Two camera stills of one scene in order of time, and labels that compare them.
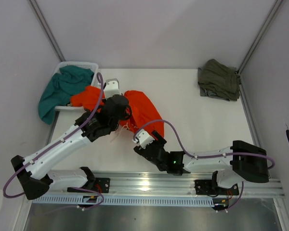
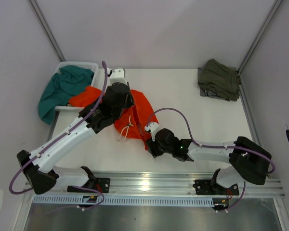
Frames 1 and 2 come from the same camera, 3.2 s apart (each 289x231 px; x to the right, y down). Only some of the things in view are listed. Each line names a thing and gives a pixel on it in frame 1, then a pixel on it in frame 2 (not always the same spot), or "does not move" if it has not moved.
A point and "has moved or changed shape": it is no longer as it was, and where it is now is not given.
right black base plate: x=206 y=187 does not move
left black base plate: x=101 y=185 does not move
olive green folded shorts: x=223 y=80 does not move
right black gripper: x=161 y=141 to x=152 y=148
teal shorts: x=61 y=87 does not move
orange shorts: x=142 y=110 has moved or changed shape
